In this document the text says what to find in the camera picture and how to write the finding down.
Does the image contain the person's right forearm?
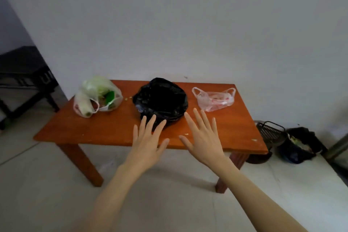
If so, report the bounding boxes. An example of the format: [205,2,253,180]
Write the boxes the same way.
[212,157,308,232]

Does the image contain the person's left hand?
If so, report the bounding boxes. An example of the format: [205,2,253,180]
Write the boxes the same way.
[124,114,170,173]

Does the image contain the white radish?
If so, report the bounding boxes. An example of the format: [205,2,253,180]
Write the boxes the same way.
[75,92,94,117]

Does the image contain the frosted glass door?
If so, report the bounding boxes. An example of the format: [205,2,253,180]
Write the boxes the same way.
[325,133,348,162]

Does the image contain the green packet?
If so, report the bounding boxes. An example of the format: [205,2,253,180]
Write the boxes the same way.
[104,91,116,106]

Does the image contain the person's right hand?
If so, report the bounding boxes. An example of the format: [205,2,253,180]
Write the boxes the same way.
[178,108,228,169]

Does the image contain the brown wooden table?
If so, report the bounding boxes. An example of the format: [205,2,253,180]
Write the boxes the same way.
[33,80,269,194]

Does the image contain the large black plastic bag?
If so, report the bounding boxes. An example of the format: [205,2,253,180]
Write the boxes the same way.
[132,78,189,129]

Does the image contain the dark brown dustpan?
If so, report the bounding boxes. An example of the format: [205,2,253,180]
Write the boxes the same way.
[246,150,273,164]

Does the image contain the green cabbage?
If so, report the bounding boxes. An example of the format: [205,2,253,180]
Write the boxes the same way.
[83,76,115,99]

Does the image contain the small clear plastic bag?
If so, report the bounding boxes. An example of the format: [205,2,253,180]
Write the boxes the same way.
[73,91,100,119]

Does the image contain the dark wooden furniture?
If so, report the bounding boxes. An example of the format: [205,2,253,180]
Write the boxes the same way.
[0,46,60,131]

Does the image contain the clear vegetable bag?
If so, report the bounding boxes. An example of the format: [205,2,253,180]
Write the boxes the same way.
[81,76,123,112]

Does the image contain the person's left forearm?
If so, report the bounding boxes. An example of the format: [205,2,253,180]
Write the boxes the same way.
[81,162,143,232]

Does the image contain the black trash bag bin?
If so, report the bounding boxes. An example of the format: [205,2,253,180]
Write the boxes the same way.
[277,127,328,164]

